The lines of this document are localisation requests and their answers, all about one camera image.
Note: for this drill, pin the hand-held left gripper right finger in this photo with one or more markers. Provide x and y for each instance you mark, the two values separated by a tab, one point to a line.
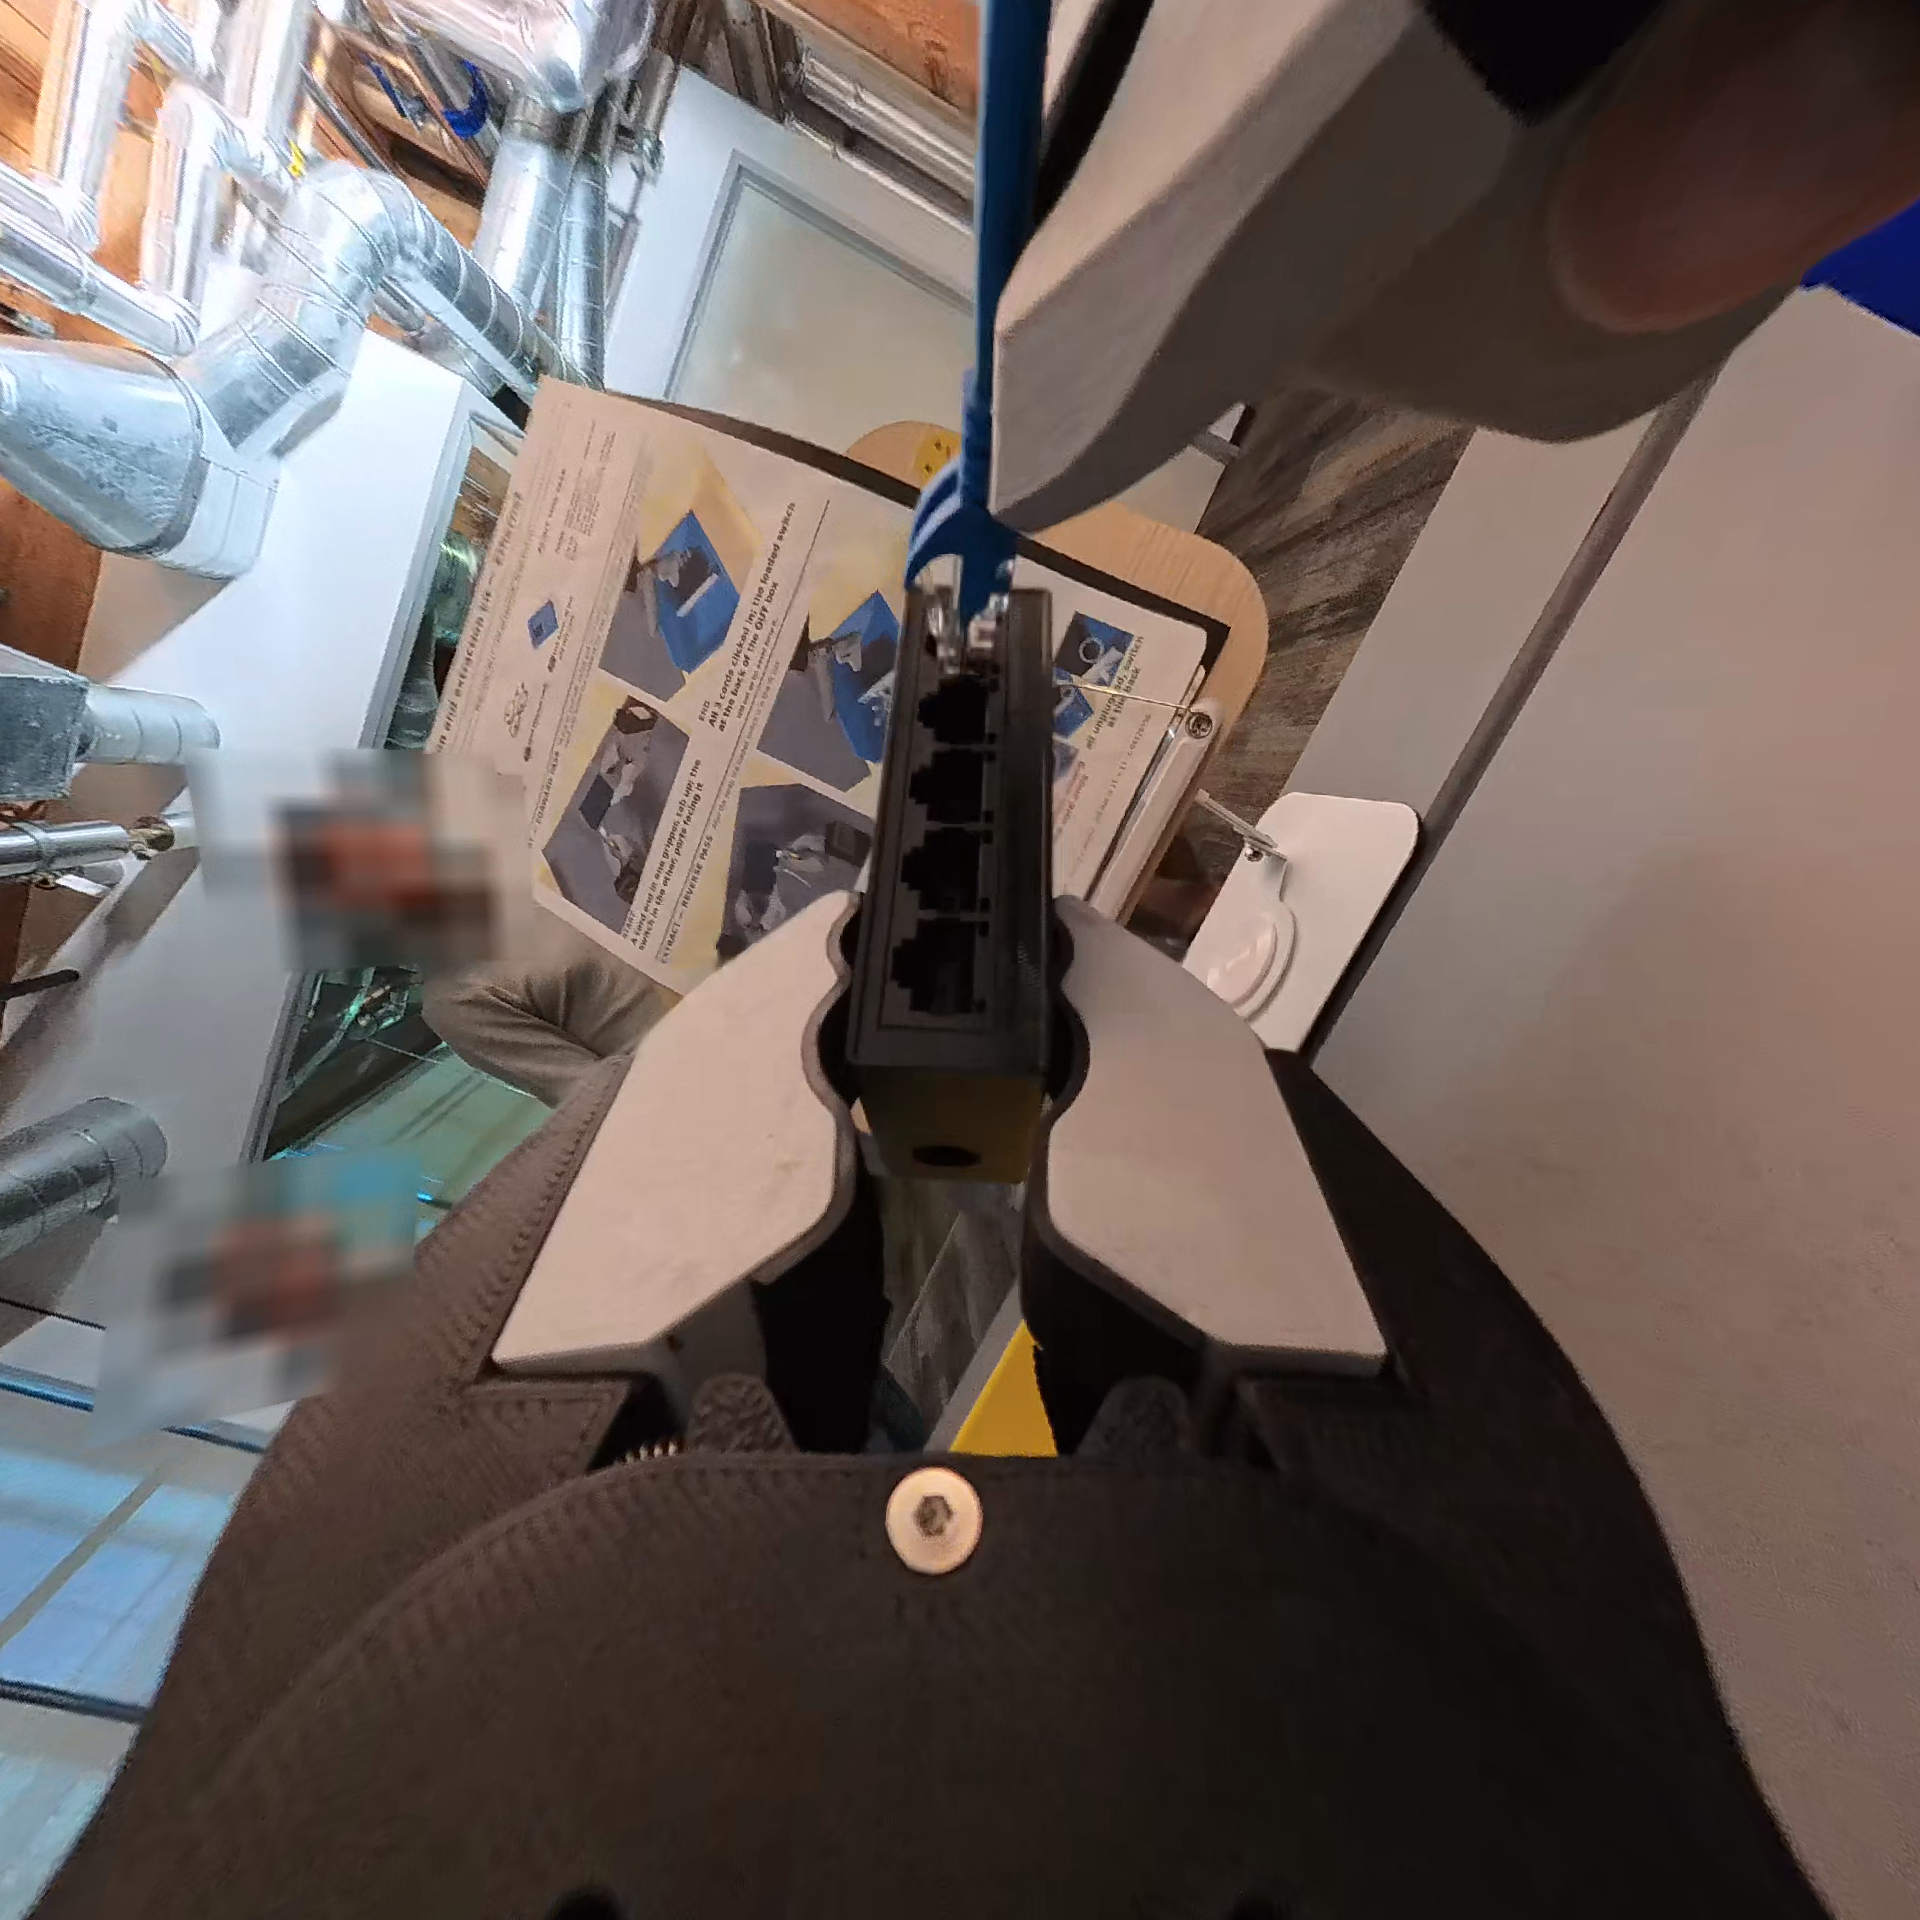
1201	1169

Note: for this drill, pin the yellow plastic bin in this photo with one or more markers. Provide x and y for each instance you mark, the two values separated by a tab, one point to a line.
1013	1403

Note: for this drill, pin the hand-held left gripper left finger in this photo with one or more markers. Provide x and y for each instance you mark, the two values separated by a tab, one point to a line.
707	1156

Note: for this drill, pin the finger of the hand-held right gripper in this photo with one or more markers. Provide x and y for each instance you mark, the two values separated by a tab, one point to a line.
1272	225

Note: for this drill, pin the person's right hand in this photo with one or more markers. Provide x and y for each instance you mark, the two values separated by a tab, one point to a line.
1728	162

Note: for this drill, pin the white door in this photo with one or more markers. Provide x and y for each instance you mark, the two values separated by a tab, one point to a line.
795	315

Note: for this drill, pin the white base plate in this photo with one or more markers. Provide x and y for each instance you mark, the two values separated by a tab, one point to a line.
1349	903

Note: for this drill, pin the instruction poster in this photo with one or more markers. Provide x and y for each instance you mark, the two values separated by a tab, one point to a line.
671	602

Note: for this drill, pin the large silver elbow duct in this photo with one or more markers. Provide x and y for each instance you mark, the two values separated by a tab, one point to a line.
107	437

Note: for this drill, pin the black ethernet switch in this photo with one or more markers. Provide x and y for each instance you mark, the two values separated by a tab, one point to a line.
960	841

